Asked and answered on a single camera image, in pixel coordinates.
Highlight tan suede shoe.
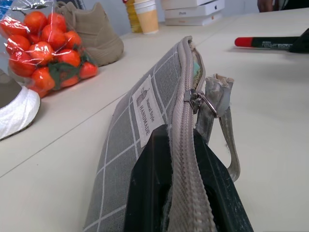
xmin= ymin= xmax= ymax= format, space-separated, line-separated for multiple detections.
xmin=54 ymin=1 xmax=125 ymax=67

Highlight grey grid fabric zipper pouch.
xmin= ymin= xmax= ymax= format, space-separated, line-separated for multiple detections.
xmin=83 ymin=35 xmax=241 ymax=232

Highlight stack of white paper cups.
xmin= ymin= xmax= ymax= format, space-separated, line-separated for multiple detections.
xmin=133 ymin=0 xmax=156 ymax=13

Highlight white iPhone box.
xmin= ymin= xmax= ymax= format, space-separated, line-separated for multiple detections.
xmin=164 ymin=2 xmax=225 ymax=19

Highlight person in dark clothing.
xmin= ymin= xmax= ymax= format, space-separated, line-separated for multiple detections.
xmin=257 ymin=0 xmax=309 ymax=13

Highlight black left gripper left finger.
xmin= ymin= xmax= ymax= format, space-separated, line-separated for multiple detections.
xmin=124 ymin=124 xmax=175 ymax=232

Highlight red and black marker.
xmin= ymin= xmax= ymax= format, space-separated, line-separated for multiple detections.
xmin=234 ymin=36 xmax=299 ymax=50

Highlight plain white box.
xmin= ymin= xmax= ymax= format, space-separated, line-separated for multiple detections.
xmin=161 ymin=0 xmax=219 ymax=11

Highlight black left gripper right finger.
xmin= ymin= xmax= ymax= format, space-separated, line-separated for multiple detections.
xmin=194 ymin=129 xmax=254 ymax=232

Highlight plastic bag of red fruit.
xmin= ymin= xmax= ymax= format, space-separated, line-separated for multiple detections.
xmin=0 ymin=0 xmax=99 ymax=99

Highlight white box with orange print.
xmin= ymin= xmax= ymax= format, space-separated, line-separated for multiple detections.
xmin=165 ymin=12 xmax=223 ymax=27

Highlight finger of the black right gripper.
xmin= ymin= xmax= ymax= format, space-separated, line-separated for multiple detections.
xmin=288 ymin=27 xmax=309 ymax=54

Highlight yellow liquid bottle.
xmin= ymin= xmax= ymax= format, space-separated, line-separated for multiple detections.
xmin=123 ymin=0 xmax=143 ymax=34

